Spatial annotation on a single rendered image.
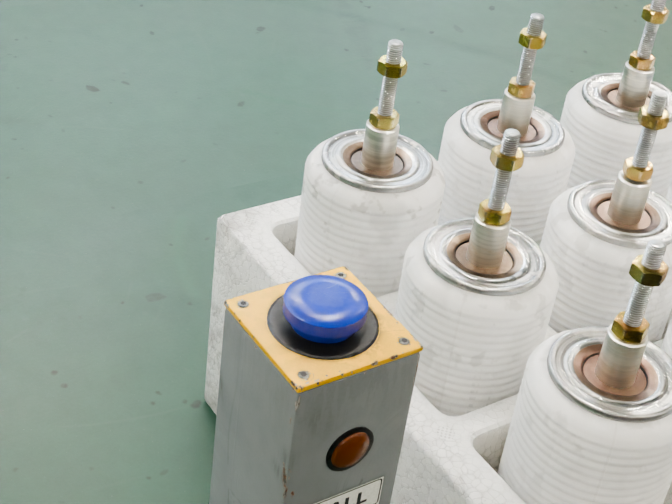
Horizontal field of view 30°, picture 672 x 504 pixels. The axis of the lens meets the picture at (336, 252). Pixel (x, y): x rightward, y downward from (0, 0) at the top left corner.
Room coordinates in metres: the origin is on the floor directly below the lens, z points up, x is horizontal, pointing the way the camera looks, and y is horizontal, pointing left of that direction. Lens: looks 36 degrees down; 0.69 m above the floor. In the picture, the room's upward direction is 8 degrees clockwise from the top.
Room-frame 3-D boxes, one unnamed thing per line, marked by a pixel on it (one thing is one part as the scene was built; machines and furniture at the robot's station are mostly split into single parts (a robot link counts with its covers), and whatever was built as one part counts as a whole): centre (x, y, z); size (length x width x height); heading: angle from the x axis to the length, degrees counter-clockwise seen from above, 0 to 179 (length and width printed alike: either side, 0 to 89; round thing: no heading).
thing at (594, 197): (0.70, -0.18, 0.25); 0.08 x 0.08 x 0.01
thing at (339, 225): (0.72, -0.02, 0.16); 0.10 x 0.10 x 0.18
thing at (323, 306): (0.47, 0.00, 0.32); 0.04 x 0.04 x 0.02
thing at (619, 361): (0.54, -0.16, 0.26); 0.02 x 0.02 x 0.03
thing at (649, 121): (0.70, -0.18, 0.32); 0.02 x 0.02 x 0.01; 32
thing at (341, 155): (0.72, -0.02, 0.25); 0.08 x 0.08 x 0.01
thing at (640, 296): (0.54, -0.16, 0.30); 0.01 x 0.01 x 0.08
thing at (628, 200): (0.70, -0.18, 0.26); 0.02 x 0.02 x 0.03
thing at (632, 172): (0.70, -0.18, 0.29); 0.02 x 0.02 x 0.01; 32
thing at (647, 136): (0.70, -0.18, 0.30); 0.01 x 0.01 x 0.08
